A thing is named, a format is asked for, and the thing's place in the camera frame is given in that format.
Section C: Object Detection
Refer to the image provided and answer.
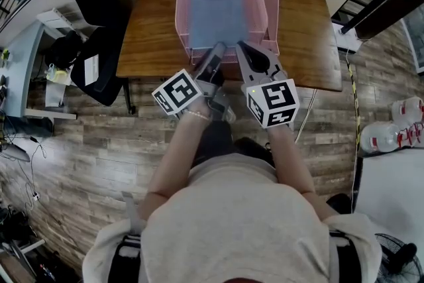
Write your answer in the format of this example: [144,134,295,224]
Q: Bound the pearl bracelet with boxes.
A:
[188,109,211,121]

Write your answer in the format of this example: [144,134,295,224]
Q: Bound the clear water jug red label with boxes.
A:
[397,122,424,147]
[390,96,424,123]
[360,121,401,153]

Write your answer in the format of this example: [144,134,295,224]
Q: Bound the white paper sheet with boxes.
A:
[83,54,100,85]

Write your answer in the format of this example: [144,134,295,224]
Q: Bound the person's white shoe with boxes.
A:
[221,105,237,123]

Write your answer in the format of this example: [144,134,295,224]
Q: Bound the white slatted box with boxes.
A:
[36,8,79,30]

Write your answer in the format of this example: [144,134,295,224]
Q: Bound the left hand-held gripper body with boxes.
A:
[152,56,237,123]

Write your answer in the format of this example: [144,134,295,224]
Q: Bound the black shoulder strap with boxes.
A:
[114,235,143,283]
[329,230,364,283]

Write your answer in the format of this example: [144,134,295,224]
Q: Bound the person's right forearm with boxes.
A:
[267,125,332,223]

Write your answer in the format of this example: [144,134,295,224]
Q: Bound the brown wooden table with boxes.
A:
[116,0,343,92]

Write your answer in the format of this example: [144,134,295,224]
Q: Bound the white flat box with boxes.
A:
[332,21,362,52]

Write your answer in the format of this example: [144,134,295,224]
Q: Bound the yellow black floor tape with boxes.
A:
[346,59,362,152]

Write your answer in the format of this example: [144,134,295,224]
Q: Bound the black office chair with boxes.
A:
[54,0,136,115]

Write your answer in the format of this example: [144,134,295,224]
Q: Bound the person's grey shirt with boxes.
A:
[81,154,382,283]

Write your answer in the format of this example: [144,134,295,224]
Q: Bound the pink tiered file tray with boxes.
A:
[174,0,281,68]

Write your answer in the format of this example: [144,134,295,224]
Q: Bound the black bag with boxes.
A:
[46,31,83,72]

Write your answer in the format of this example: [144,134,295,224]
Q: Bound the white cable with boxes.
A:
[294,88,319,143]

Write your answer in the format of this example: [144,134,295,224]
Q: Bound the black floor fan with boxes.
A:
[374,232,424,283]

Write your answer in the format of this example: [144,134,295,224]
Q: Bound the dark wooden staircase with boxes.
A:
[331,0,424,40]

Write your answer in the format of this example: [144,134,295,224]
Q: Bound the person's left forearm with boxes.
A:
[137,115,213,226]

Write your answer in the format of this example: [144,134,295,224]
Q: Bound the grey webbing strap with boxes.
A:
[121,191,146,236]

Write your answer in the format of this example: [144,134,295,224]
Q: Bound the person's black trousers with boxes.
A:
[193,121,278,173]

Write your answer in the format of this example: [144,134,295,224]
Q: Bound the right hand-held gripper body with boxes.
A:
[240,74,301,129]

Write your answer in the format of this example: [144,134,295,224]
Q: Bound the person's left hand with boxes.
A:
[188,95,215,115]

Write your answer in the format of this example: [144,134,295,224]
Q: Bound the pale blue desk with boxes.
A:
[0,21,78,120]

